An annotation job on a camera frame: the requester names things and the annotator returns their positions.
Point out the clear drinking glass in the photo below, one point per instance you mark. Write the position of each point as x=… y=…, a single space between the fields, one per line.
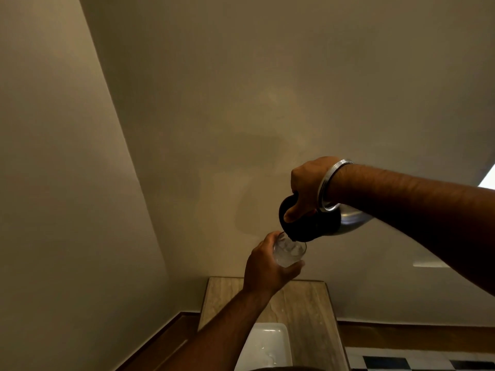
x=288 y=253

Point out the person's left thumb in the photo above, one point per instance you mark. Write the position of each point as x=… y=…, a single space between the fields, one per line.
x=294 y=269

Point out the bright window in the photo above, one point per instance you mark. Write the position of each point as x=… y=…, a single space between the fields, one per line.
x=488 y=179

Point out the white wall fixture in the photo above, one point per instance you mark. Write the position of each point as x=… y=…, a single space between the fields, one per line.
x=431 y=264

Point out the person's left hand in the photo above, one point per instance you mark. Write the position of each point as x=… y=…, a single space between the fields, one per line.
x=263 y=270

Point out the person's right hand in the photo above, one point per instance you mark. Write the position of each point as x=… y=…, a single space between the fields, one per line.
x=307 y=181

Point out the white rectangular tray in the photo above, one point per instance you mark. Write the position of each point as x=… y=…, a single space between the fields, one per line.
x=267 y=347

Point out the person's right forearm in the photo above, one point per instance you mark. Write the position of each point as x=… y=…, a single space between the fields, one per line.
x=417 y=212

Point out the steel jug with black lid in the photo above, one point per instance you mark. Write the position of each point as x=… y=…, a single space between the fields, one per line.
x=315 y=226

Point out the person's right thumb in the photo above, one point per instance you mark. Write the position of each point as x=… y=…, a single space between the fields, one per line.
x=294 y=212

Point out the person's left forearm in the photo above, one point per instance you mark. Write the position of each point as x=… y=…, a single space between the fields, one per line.
x=220 y=332

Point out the wooden baseboard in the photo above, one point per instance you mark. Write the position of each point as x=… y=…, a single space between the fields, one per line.
x=162 y=343
x=417 y=336

